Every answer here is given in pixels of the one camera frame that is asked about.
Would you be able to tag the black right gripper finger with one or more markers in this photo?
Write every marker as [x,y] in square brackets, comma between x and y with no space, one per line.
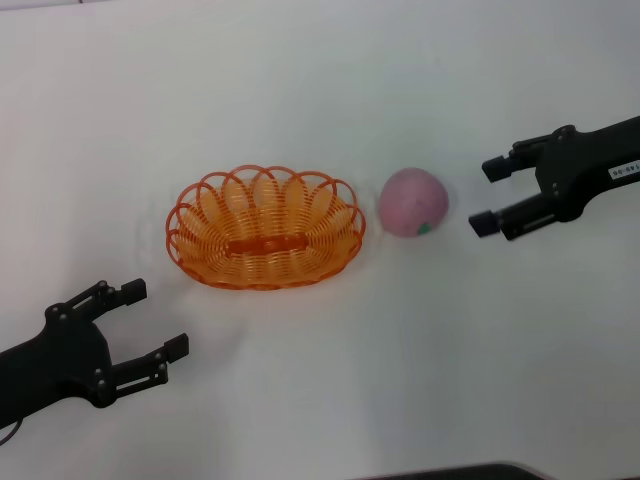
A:
[520,157]
[525,217]

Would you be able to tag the orange woven plastic basket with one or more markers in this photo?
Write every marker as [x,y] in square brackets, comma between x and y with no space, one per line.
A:
[250,260]

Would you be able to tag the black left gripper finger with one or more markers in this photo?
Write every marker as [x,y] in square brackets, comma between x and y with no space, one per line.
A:
[145,372]
[107,300]

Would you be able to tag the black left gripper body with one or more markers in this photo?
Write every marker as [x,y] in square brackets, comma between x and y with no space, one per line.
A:
[65,360]

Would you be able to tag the pink peach toy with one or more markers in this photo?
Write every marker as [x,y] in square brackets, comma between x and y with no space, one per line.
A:
[410,200]

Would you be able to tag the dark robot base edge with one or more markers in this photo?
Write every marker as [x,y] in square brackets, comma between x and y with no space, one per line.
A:
[450,475]

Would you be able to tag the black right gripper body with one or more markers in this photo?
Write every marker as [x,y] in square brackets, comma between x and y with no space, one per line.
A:
[585,165]

